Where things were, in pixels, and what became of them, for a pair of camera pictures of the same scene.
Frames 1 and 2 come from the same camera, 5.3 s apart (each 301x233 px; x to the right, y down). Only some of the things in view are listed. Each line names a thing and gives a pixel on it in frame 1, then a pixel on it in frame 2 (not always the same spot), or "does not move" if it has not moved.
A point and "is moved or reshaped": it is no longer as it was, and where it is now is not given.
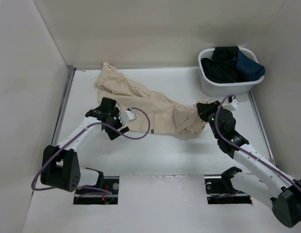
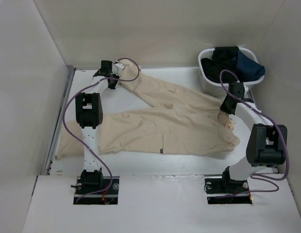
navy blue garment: [247, 69] does not move
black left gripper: [116, 114] to [113, 86]
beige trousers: [167, 116] is moved or reshaped
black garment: [221, 68] does not move
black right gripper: [204, 109] to [224, 108]
